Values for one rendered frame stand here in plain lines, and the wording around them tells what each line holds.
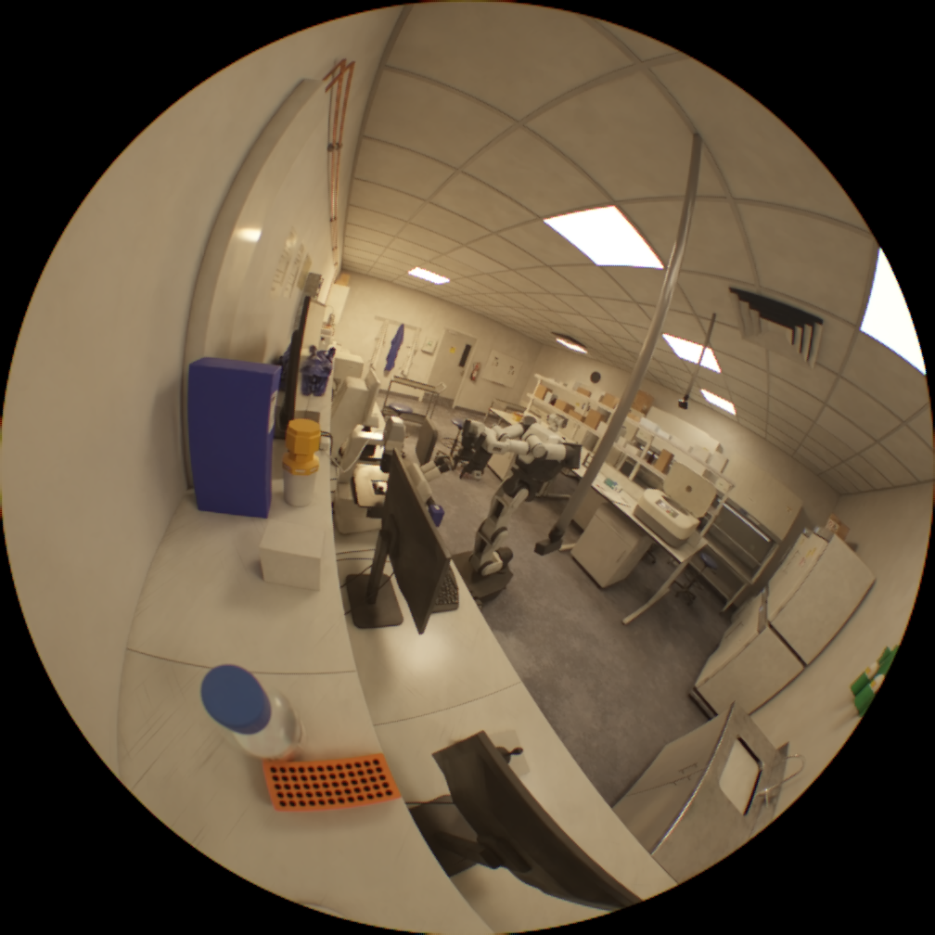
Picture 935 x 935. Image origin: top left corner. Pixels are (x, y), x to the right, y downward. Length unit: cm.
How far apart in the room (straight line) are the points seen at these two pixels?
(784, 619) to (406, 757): 268
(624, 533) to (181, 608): 307
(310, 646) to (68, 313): 51
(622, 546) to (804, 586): 190
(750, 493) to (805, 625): 271
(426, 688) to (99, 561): 90
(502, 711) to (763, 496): 464
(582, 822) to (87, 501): 133
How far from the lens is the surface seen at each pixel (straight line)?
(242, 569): 55
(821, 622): 295
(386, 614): 111
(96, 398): 45
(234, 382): 53
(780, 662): 303
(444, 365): 751
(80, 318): 41
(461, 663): 109
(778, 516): 506
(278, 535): 48
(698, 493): 321
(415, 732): 96
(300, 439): 59
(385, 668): 101
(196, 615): 52
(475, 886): 105
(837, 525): 374
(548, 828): 51
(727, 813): 185
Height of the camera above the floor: 168
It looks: 22 degrees down
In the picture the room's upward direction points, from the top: 22 degrees clockwise
